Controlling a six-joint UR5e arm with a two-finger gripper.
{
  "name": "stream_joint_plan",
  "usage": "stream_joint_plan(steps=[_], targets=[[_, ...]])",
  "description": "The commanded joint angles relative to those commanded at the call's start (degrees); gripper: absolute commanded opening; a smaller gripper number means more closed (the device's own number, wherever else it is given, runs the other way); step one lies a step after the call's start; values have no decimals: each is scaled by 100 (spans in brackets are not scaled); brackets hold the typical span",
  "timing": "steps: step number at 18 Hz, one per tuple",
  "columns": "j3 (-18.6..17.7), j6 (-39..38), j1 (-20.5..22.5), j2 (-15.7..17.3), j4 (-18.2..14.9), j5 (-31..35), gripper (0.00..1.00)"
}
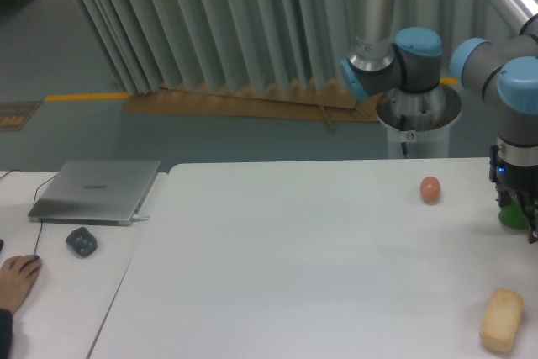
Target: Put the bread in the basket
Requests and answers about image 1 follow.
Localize person's bare hand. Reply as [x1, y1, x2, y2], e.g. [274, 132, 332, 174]
[1, 255, 42, 314]

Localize white usb plug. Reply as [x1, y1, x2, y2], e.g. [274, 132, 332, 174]
[132, 215, 150, 222]

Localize black round puck device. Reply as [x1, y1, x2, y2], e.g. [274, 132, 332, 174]
[66, 227, 98, 258]

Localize beige bread loaf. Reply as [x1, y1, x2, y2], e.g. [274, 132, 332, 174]
[479, 288, 525, 354]

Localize black laptop cable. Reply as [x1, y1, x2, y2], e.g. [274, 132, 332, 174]
[0, 168, 57, 204]

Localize green bell pepper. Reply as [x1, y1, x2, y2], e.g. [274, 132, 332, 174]
[498, 202, 528, 230]

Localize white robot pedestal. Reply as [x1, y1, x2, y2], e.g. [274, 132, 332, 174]
[376, 84, 462, 159]

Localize brown egg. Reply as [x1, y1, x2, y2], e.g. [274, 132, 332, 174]
[419, 176, 441, 204]

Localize black computer mouse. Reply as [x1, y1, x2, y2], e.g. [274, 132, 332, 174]
[24, 255, 40, 267]

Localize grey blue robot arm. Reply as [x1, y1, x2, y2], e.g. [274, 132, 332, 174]
[340, 0, 537, 243]

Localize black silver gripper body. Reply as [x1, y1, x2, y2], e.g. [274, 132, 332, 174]
[489, 136, 537, 205]

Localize silver closed laptop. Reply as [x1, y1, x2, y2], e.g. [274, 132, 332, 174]
[28, 160, 161, 225]

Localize grey pleated curtain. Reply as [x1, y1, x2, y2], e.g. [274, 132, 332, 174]
[49, 0, 538, 97]

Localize black mouse cable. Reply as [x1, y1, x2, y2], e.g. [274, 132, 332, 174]
[31, 219, 44, 257]

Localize dark sleeved forearm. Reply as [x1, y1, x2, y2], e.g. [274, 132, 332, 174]
[0, 309, 13, 359]

